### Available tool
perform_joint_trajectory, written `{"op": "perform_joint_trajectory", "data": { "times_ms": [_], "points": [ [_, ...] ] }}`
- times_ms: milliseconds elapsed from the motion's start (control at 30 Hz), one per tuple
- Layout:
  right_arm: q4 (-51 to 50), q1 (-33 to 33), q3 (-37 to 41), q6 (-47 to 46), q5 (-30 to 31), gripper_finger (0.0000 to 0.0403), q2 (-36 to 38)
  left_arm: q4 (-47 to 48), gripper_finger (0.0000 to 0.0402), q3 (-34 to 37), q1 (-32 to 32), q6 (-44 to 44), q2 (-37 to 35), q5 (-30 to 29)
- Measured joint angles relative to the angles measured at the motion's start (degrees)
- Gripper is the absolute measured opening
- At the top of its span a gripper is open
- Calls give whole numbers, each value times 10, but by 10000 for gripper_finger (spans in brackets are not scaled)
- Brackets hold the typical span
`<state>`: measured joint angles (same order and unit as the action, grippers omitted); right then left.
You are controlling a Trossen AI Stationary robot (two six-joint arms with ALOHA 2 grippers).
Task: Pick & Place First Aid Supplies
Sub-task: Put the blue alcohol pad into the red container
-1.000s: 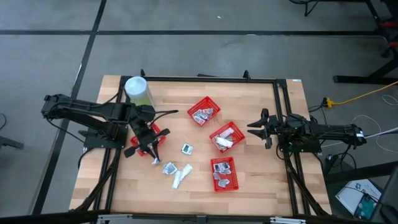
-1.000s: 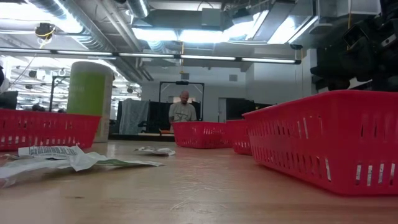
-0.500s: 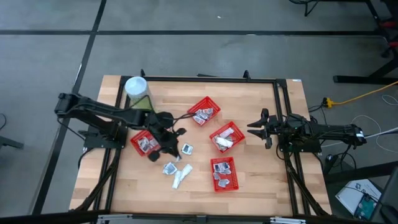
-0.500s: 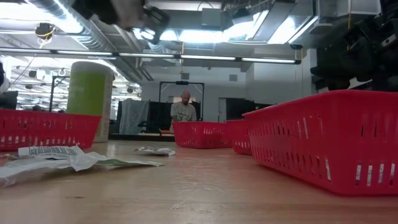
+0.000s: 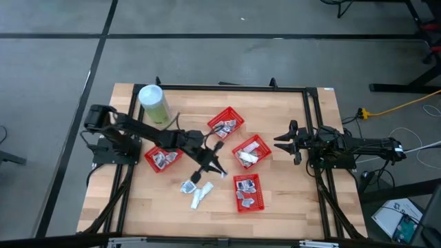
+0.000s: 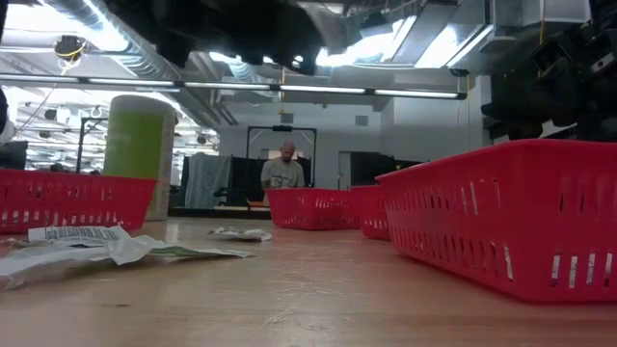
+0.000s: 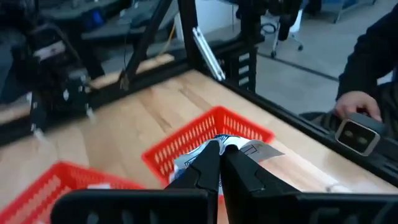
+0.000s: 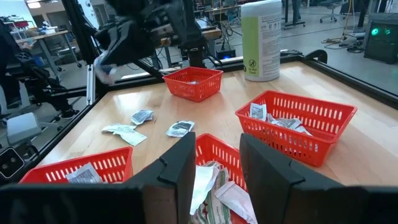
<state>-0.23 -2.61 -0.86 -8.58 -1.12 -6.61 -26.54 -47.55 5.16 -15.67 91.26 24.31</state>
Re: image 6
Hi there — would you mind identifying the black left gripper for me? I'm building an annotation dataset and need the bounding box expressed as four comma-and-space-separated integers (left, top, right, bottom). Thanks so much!
201, 0, 325, 76

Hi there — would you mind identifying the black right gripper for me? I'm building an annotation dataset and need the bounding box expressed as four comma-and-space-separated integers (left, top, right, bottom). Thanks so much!
481, 18, 617, 142

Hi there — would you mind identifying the red plastic basket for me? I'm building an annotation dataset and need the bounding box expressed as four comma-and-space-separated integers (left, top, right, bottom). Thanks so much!
375, 139, 617, 304
0, 168, 158, 236
350, 185, 392, 242
265, 187, 362, 231

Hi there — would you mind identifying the white packet blue black print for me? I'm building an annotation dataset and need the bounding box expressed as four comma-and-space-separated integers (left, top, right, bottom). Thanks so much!
207, 226, 274, 243

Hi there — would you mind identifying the plain white long packet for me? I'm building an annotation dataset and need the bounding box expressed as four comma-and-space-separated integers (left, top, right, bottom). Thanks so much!
0, 235, 163, 290

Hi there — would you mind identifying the LED light bar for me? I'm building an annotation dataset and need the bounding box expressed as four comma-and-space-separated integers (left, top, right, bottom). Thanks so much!
0, 72, 468, 101

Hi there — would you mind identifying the ceiling light panel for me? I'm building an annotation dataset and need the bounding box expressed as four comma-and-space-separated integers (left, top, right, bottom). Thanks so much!
209, 42, 348, 68

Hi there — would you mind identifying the person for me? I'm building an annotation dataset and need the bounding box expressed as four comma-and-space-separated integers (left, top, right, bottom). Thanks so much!
259, 140, 307, 190

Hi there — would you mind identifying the black curtain panel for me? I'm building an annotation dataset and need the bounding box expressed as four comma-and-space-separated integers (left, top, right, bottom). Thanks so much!
229, 156, 314, 207

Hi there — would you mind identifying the grey cloth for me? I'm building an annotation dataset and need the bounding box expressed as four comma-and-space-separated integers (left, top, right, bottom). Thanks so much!
184, 152, 233, 210

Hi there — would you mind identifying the black cabinet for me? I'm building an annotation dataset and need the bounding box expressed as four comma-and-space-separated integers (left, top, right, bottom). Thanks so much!
349, 151, 425, 187

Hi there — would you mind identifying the white green wipes canister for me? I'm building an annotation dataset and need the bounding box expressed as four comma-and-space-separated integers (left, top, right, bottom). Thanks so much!
102, 94, 177, 222

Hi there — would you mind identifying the black monitor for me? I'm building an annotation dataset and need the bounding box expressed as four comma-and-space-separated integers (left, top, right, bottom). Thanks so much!
0, 140, 29, 171

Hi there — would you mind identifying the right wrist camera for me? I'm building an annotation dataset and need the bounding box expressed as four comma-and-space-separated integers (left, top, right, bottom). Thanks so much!
531, 37, 575, 74

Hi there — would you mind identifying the black background rig frame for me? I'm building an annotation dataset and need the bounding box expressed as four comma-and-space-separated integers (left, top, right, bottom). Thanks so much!
245, 124, 318, 190

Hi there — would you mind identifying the black overhead camera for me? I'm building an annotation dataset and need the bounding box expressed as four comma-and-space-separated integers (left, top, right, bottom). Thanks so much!
52, 34, 88, 64

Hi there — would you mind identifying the black rack frame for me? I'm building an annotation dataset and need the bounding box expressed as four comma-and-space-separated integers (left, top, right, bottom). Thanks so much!
74, 117, 111, 174

